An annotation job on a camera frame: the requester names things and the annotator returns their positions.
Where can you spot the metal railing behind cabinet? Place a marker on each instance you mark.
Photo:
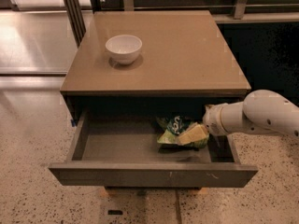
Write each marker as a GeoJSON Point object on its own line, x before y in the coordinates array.
{"type": "Point", "coordinates": [193, 0]}

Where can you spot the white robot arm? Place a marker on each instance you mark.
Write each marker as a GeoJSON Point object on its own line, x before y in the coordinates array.
{"type": "Point", "coordinates": [261, 112]}

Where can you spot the green rice chip bag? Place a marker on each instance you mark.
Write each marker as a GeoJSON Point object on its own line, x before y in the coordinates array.
{"type": "Point", "coordinates": [173, 127]}

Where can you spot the white ceramic bowl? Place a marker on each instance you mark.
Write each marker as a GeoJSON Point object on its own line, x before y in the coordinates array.
{"type": "Point", "coordinates": [124, 49]}

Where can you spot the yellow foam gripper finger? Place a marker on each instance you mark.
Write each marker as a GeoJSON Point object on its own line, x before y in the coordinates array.
{"type": "Point", "coordinates": [195, 133]}

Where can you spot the open grey top drawer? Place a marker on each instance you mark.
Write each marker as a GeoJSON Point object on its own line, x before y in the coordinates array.
{"type": "Point", "coordinates": [124, 152]}

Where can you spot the dark metal door frame post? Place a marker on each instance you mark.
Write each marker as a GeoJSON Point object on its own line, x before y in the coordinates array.
{"type": "Point", "coordinates": [75, 17]}

